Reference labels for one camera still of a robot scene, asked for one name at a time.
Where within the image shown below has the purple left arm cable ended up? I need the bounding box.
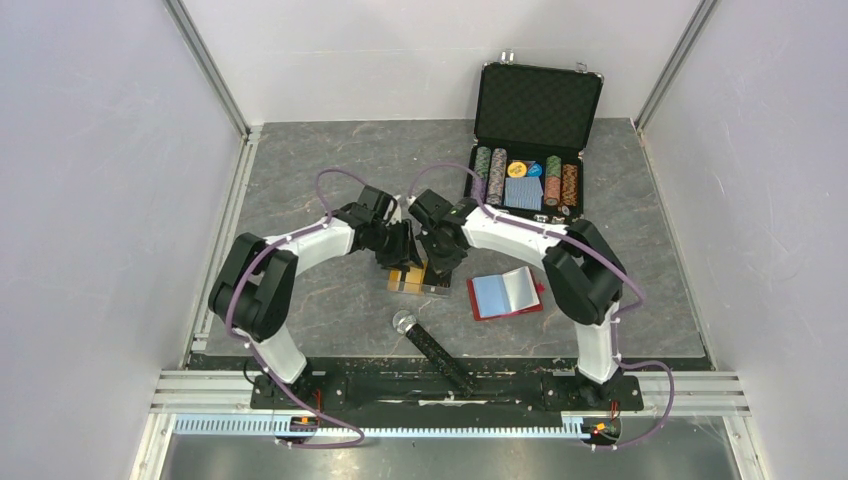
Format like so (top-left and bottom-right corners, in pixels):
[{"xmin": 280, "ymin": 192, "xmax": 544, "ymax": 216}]
[{"xmin": 223, "ymin": 168, "xmax": 399, "ymax": 452}]

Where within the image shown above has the yellow dealer button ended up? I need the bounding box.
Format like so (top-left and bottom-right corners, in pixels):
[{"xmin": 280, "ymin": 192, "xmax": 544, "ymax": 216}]
[{"xmin": 506, "ymin": 161, "xmax": 528, "ymax": 178}]

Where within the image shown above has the black microphone with silver grille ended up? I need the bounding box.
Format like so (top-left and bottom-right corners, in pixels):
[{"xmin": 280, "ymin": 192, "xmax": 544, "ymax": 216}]
[{"xmin": 392, "ymin": 310, "xmax": 478, "ymax": 396}]

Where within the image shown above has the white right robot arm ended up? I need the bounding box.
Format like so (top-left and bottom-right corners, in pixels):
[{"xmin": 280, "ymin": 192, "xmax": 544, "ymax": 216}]
[{"xmin": 407, "ymin": 190, "xmax": 626, "ymax": 408}]

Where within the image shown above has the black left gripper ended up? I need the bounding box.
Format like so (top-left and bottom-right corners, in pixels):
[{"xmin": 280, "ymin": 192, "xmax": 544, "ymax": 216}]
[{"xmin": 370, "ymin": 219, "xmax": 424, "ymax": 273}]

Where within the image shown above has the black poker chip case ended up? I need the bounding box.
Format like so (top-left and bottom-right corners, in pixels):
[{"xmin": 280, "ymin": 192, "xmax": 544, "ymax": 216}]
[{"xmin": 465, "ymin": 49, "xmax": 604, "ymax": 224}]

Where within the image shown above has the black VIP card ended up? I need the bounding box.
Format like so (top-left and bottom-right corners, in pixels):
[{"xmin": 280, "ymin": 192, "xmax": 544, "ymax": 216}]
[{"xmin": 421, "ymin": 266, "xmax": 452, "ymax": 296}]

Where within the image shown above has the red leather card holder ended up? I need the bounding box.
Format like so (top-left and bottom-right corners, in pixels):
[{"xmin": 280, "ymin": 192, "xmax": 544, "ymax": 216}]
[{"xmin": 466, "ymin": 266, "xmax": 545, "ymax": 322}]

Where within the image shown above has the blue playing card deck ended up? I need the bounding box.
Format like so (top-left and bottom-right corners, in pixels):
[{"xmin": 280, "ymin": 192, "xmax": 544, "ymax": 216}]
[{"xmin": 503, "ymin": 177, "xmax": 544, "ymax": 211}]

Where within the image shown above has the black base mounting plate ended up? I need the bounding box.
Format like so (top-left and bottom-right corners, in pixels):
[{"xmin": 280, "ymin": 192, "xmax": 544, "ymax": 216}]
[{"xmin": 248, "ymin": 357, "xmax": 644, "ymax": 430}]

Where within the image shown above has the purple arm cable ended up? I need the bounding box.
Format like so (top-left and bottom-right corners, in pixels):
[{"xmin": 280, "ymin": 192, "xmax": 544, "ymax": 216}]
[
  {"xmin": 223, "ymin": 168, "xmax": 399, "ymax": 452},
  {"xmin": 405, "ymin": 162, "xmax": 677, "ymax": 453}
]

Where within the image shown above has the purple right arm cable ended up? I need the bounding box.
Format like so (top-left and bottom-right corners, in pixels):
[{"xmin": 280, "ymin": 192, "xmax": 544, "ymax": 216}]
[{"xmin": 405, "ymin": 162, "xmax": 677, "ymax": 453}]

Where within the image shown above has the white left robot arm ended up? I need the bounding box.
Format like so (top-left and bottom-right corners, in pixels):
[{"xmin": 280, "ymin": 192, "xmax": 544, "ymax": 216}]
[{"xmin": 208, "ymin": 186, "xmax": 422, "ymax": 408}]

